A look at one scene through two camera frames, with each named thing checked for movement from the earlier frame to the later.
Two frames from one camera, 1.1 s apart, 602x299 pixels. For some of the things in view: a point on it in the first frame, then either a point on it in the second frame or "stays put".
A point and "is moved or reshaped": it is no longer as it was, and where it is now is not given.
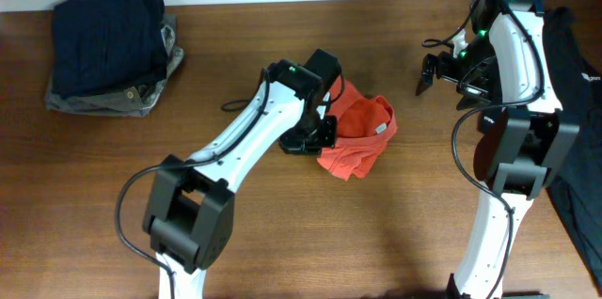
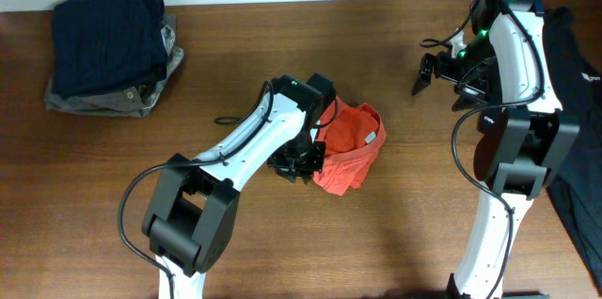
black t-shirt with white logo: x=577 y=189 stays put
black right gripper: x=479 y=90 stays put
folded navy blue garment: x=108 y=41 stays put
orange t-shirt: x=364 y=126 is moved or reshaped
